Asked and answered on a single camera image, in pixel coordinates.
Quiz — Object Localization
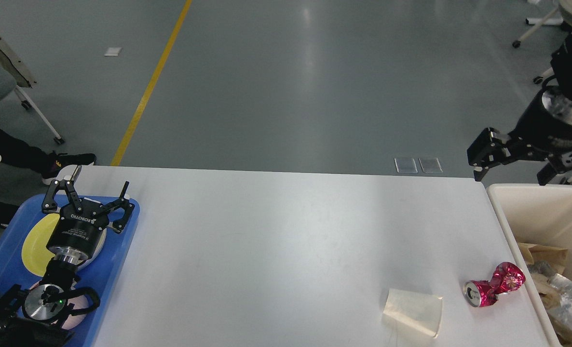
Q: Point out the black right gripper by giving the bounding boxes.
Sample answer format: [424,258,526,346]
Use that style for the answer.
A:
[467,85,572,186]

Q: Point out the person in black clothes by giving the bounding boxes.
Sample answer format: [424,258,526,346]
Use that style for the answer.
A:
[0,128,96,228]

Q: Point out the brown paper bag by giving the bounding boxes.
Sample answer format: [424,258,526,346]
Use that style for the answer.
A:
[518,242,569,275]

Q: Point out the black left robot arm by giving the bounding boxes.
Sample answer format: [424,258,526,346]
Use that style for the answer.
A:
[0,166,140,347]

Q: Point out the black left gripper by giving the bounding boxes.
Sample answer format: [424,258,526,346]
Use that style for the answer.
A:
[41,165,136,263]

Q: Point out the yellow plastic plate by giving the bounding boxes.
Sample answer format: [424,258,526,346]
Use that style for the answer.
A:
[21,214,60,277]

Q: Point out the foil tray with paper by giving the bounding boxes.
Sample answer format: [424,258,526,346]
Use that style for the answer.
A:
[527,261,572,347]

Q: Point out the blue plastic tray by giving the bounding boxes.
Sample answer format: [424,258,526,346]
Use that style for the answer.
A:
[0,195,140,347]

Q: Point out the white chair base right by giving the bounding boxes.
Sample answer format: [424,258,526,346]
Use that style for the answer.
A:
[512,0,572,87]

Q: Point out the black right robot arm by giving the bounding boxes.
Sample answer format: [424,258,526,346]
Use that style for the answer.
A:
[467,30,572,186]

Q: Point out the clear floor plate right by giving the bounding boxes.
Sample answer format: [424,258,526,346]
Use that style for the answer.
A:
[419,158,443,174]

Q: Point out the white paper napkin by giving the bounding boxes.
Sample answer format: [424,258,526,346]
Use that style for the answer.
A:
[383,288,443,338]

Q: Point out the clear floor plate left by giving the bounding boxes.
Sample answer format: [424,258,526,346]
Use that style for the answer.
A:
[394,157,419,174]

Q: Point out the red object under arm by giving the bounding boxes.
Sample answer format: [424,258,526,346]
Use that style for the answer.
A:
[462,262,526,307]

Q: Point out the clear floor plate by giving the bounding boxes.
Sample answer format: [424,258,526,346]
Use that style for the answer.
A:
[419,158,443,174]
[394,157,419,174]

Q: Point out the beige plastic bin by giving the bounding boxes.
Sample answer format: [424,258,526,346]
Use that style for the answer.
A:
[487,184,572,347]

